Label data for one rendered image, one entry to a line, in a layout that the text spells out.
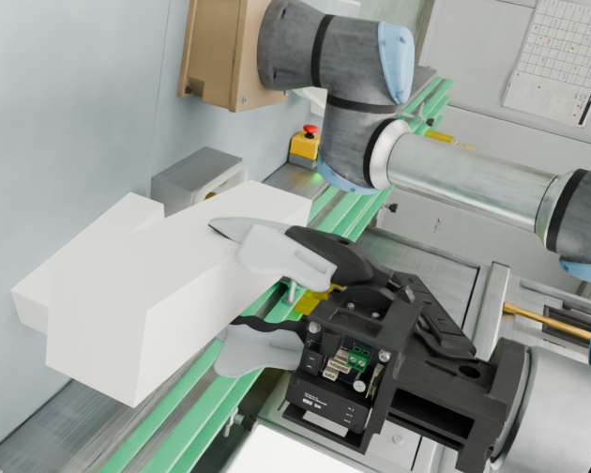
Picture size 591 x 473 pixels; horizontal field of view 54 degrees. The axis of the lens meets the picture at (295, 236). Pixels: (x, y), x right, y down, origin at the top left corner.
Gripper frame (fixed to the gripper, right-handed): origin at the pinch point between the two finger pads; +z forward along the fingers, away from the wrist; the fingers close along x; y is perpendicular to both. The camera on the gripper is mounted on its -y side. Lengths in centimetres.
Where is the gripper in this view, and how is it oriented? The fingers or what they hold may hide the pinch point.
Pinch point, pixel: (221, 271)
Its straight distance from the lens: 41.4
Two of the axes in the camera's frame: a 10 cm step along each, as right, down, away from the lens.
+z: -9.0, -3.3, 2.7
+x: -2.1, 9.0, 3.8
